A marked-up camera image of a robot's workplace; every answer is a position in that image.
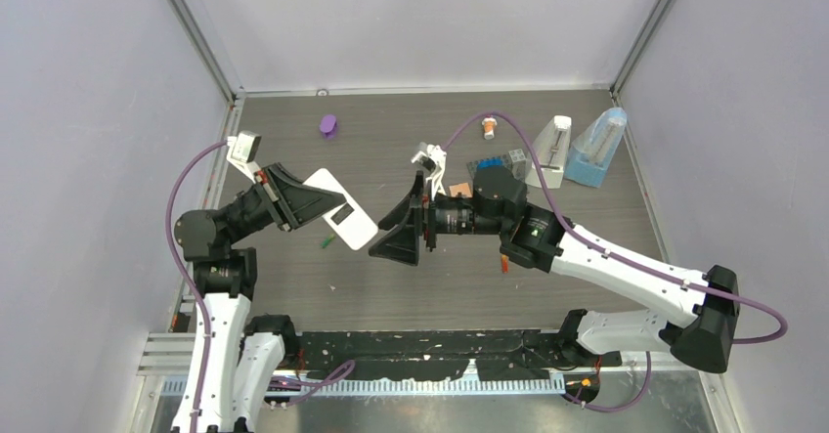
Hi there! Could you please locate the green battery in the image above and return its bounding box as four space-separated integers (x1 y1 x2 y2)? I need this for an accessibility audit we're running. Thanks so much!
321 234 336 248

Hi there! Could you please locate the blue building brick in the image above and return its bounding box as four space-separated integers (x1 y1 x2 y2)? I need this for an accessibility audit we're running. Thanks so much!
477 157 504 170

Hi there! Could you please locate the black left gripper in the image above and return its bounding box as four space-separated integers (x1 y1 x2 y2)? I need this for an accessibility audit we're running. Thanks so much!
222 159 345 244

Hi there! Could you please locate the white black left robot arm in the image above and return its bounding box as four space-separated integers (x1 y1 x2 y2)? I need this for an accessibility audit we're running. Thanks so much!
168 163 376 432

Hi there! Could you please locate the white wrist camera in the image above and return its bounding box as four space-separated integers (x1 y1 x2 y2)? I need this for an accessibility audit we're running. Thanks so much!
226 131 262 183
411 142 447 199

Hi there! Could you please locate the light blue metronome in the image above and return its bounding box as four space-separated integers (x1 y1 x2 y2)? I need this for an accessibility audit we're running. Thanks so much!
564 108 628 188

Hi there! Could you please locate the white remote with red keypad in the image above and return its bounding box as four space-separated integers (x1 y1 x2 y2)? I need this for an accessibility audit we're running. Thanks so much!
303 168 378 251

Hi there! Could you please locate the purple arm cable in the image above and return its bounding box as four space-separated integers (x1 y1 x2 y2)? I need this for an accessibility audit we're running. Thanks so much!
164 140 229 433
443 110 790 413

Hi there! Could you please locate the purple plastic cap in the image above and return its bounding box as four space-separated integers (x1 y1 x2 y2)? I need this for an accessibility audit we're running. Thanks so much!
319 114 338 140

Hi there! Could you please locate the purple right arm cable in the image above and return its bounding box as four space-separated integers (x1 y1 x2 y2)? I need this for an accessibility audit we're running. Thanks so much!
443 110 790 413

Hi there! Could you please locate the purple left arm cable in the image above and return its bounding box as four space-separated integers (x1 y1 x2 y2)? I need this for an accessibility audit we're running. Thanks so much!
164 140 229 433

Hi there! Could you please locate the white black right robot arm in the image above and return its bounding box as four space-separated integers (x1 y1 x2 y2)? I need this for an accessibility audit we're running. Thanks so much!
369 166 739 373

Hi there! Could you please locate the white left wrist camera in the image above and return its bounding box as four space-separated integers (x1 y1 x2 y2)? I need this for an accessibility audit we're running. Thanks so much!
226 131 262 183

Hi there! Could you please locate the grey building block baseplate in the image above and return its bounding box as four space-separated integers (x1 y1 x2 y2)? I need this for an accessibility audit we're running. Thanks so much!
466 154 520 179

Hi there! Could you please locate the small orange white bottle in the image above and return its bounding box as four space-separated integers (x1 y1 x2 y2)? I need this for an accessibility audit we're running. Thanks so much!
481 115 498 141

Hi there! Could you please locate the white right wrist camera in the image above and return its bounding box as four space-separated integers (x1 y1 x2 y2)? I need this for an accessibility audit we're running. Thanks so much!
411 142 447 199

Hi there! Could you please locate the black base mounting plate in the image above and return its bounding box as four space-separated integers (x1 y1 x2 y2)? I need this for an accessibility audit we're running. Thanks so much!
278 329 621 381

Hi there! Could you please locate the brown cork square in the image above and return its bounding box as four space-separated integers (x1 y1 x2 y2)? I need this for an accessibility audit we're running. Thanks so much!
449 183 472 197

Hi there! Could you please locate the white metronome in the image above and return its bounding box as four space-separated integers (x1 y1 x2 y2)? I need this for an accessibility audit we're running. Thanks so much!
525 115 572 189

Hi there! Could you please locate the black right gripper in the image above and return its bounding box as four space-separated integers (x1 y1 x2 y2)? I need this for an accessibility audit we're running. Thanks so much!
370 172 507 266

